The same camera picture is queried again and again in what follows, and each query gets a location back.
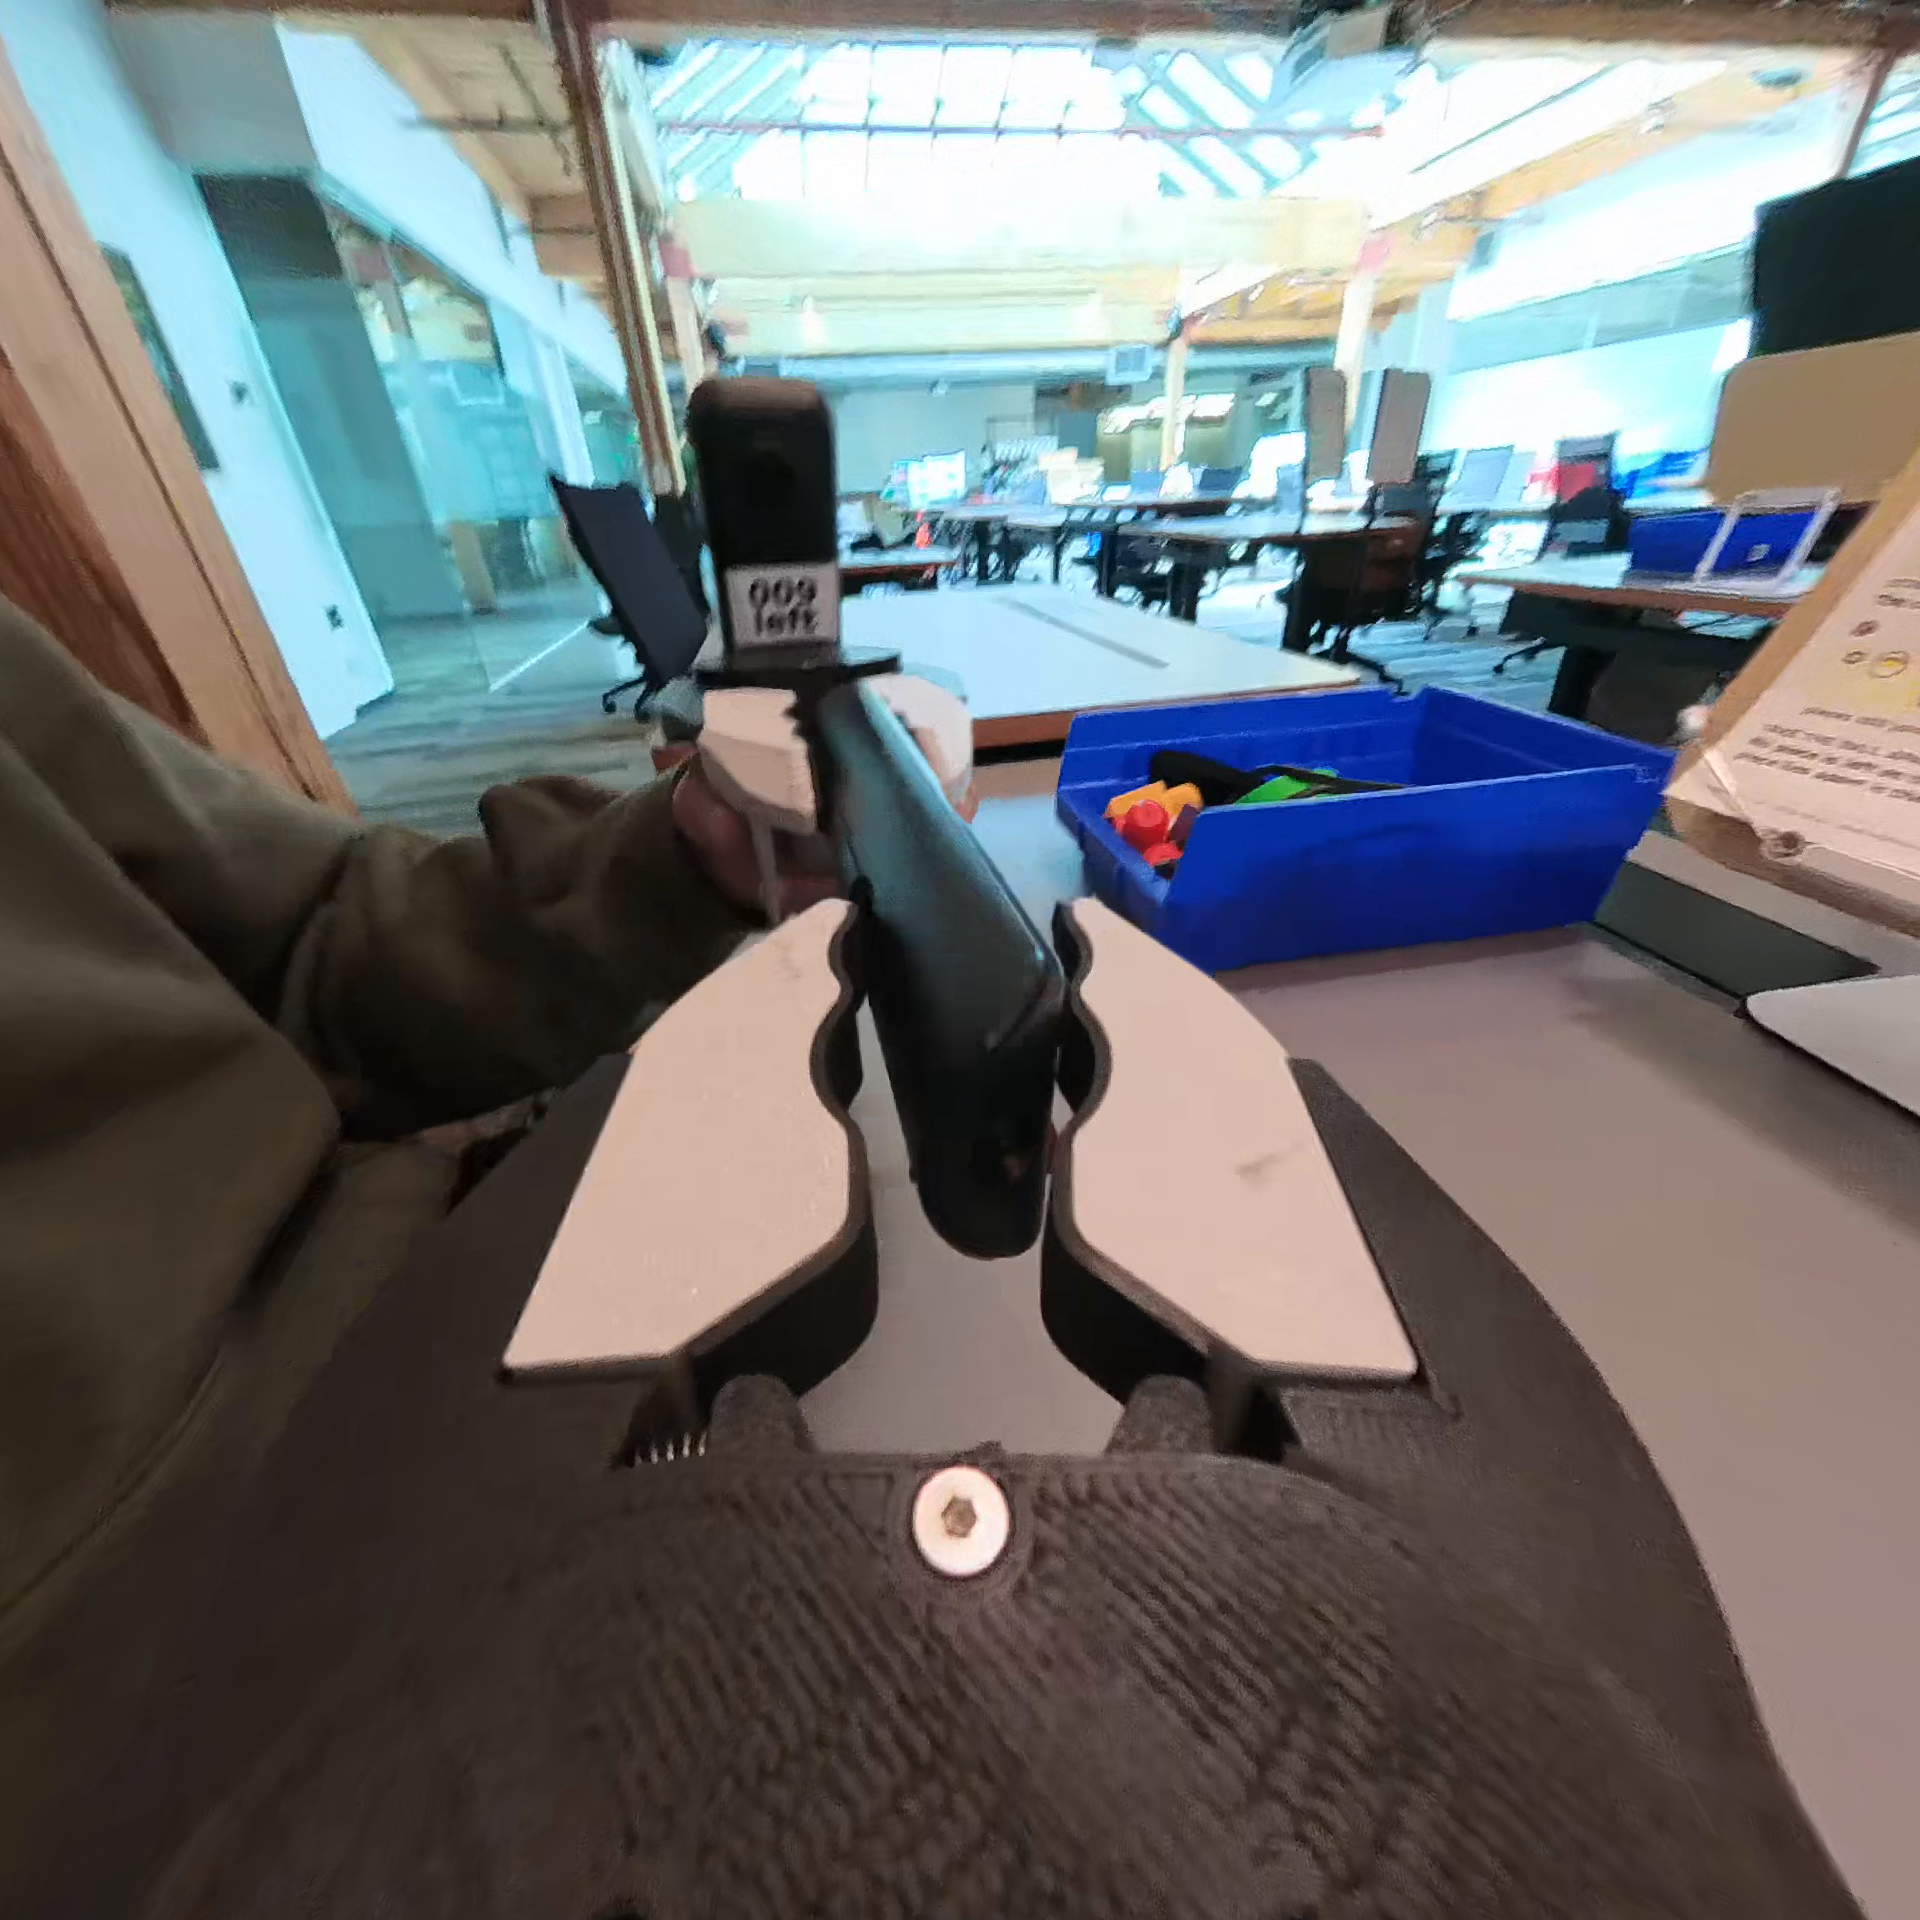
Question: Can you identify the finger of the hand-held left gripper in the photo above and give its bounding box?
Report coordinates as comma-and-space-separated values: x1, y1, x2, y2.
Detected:
696, 688, 824, 837
862, 671, 980, 825

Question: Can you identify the instruction sheet board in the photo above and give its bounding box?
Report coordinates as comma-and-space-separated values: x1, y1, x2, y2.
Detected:
1662, 457, 1920, 940

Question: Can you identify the clear sign holder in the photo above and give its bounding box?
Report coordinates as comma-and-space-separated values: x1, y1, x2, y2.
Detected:
1691, 487, 1844, 584

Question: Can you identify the white board stand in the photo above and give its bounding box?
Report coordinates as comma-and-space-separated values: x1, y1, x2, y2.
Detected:
1743, 976, 1920, 1120

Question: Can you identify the person's olive jacket torso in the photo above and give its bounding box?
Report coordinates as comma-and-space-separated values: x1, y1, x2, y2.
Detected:
0, 592, 505, 1667

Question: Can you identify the wooden top desk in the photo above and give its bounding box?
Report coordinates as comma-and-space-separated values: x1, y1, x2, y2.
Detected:
1455, 550, 1829, 723

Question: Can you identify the wooden post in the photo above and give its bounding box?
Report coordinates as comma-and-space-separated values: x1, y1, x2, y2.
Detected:
0, 46, 356, 819

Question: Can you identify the black flat piece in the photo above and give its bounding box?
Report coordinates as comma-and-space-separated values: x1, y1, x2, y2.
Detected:
1148, 750, 1404, 812

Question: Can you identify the black screen panel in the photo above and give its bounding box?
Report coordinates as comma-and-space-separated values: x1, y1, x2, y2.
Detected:
1748, 157, 1920, 361

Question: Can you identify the white top desk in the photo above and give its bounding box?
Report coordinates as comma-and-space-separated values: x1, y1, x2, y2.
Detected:
831, 582, 1363, 752

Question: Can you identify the black remote control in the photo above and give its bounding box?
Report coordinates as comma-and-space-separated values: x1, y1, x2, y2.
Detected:
809, 681, 1070, 1262

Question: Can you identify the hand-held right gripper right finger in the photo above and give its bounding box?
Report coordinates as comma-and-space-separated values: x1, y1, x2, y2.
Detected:
1040, 896, 1419, 1443

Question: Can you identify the small blue bin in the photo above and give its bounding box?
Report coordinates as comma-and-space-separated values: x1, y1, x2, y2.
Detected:
1623, 508, 1869, 577

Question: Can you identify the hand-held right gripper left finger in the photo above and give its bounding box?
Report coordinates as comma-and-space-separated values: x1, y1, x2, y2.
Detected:
503, 896, 883, 1404

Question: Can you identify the person's left hand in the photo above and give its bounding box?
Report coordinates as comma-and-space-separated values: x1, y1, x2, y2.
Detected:
668, 748, 848, 921

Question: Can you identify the black mesh office chair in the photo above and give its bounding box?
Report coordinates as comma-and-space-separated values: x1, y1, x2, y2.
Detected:
543, 471, 719, 724

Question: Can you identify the blue plastic bin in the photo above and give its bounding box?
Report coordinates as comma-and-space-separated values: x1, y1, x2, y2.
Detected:
1053, 686, 1677, 973

